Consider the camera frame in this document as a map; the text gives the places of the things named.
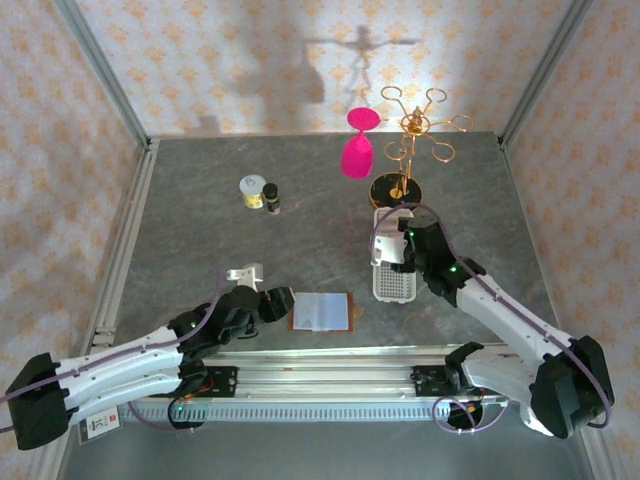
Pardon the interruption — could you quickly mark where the white plastic mesh basket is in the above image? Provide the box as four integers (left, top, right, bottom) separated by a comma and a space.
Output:
372, 207, 420, 304

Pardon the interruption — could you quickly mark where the small dark bottle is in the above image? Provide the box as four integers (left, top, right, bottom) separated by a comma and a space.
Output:
261, 182, 282, 217

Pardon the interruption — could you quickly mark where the pink wine glass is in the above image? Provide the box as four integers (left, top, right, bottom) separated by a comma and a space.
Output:
339, 106, 390, 181

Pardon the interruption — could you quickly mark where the white-lid tin can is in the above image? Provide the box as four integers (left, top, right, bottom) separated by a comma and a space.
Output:
238, 173, 266, 211

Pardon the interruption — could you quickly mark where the white label tag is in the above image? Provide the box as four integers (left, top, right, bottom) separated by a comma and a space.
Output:
79, 408, 123, 444

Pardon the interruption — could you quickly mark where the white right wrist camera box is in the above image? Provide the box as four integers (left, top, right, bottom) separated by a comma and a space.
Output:
369, 232, 409, 266

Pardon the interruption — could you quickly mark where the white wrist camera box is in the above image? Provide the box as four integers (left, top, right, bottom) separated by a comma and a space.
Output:
369, 232, 409, 266
225, 263, 264, 289

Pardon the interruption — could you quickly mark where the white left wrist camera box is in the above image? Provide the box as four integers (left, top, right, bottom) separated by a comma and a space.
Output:
225, 263, 264, 289

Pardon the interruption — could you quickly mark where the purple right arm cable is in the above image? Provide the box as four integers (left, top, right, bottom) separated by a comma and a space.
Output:
368, 202, 617, 435

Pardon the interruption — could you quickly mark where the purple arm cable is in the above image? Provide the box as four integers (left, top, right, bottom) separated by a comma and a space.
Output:
368, 202, 617, 435
0, 269, 229, 435

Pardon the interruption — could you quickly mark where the gold wire glass rack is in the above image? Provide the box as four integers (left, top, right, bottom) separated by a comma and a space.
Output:
368, 85, 474, 211

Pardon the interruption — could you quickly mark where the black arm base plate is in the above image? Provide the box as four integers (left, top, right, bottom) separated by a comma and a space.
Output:
148, 366, 239, 400
412, 366, 504, 399

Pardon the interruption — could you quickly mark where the aluminium front rail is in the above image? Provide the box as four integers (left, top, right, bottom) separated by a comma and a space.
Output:
197, 344, 506, 402

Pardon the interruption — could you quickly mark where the grey slotted cable duct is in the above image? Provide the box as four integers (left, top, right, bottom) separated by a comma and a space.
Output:
122, 401, 504, 424

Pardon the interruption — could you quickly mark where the aluminium side rail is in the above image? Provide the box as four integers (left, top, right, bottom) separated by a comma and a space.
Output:
89, 138, 162, 349

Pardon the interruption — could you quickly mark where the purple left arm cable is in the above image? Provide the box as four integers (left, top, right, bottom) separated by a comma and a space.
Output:
0, 269, 229, 435

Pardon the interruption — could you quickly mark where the aluminium corner post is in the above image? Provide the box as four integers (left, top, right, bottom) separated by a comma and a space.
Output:
497, 0, 596, 151
52, 0, 154, 151

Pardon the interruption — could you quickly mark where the aluminium frame rail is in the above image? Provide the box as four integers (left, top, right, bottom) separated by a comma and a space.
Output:
574, 432, 626, 480
27, 447, 69, 480

